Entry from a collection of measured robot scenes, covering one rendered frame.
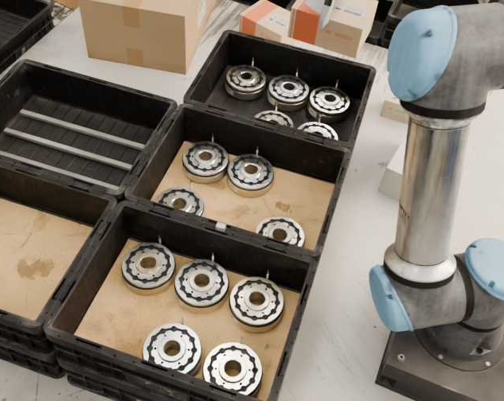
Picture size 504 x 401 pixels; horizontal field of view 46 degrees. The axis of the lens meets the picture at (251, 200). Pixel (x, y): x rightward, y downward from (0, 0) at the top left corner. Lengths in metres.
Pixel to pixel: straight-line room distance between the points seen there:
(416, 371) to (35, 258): 0.76
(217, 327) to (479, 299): 0.46
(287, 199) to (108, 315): 0.45
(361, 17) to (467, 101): 0.54
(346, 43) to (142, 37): 0.66
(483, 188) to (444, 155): 0.78
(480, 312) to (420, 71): 0.46
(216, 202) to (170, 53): 0.61
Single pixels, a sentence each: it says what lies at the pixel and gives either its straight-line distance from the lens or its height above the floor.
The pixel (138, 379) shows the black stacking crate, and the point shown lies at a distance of 1.05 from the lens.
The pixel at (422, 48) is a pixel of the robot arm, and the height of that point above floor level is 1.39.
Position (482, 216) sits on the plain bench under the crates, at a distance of 1.58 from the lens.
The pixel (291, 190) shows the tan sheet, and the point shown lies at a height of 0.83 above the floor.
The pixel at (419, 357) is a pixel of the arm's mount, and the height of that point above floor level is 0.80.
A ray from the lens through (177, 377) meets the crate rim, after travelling 0.97.
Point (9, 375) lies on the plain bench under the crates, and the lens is 1.27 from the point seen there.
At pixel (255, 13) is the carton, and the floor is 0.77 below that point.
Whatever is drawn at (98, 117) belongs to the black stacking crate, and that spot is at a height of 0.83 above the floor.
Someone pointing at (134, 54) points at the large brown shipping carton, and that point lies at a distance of 1.79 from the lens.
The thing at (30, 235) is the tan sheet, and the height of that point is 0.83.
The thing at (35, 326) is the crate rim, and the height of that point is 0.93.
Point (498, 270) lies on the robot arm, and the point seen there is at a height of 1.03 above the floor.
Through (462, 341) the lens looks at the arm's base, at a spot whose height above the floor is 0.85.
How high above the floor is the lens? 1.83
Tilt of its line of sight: 51 degrees down
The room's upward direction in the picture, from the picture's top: 6 degrees clockwise
